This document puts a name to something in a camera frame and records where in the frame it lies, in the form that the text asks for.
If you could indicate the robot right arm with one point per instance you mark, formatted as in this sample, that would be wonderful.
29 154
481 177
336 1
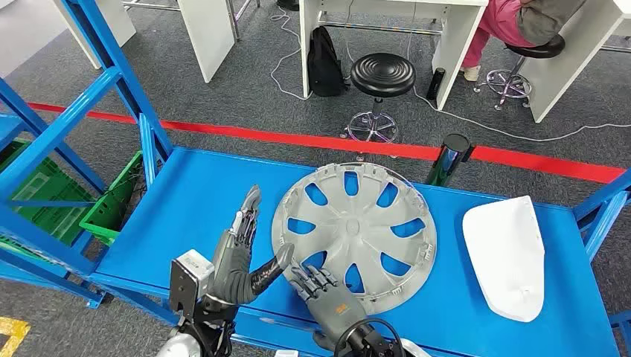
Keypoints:
365 342

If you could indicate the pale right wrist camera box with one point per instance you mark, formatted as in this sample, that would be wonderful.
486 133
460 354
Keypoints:
416 350

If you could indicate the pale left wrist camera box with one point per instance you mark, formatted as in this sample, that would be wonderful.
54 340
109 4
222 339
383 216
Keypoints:
190 281

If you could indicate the white plastic body part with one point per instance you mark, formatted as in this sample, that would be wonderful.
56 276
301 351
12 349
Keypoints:
505 256

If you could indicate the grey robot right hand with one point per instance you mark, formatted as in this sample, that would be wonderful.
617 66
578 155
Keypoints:
335 310

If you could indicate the black cylindrical bottle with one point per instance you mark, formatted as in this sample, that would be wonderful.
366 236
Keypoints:
436 84

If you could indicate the black backpack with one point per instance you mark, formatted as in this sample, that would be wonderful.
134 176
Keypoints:
325 64

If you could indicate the black barrier post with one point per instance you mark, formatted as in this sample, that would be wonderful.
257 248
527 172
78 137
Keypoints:
448 157

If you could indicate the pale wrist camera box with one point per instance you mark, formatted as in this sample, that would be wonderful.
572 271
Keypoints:
190 281
416 350

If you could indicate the black round stool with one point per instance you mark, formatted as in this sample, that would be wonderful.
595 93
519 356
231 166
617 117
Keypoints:
382 74
540 49

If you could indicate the yellow floor tape square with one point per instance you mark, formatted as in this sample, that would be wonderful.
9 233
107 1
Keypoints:
12 330

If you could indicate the silver plastic wheel cover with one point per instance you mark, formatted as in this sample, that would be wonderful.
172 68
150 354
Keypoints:
352 226

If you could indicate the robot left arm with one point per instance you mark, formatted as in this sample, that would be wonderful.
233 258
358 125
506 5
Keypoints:
212 330

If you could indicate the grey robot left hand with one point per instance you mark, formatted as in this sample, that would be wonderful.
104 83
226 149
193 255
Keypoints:
231 261

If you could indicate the white office desk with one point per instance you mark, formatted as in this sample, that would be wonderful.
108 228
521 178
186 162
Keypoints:
456 44
207 34
572 64
113 19

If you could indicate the person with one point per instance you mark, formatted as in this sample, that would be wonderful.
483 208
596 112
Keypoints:
498 19

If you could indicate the red floor tape line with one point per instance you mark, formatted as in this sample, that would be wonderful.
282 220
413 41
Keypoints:
296 139

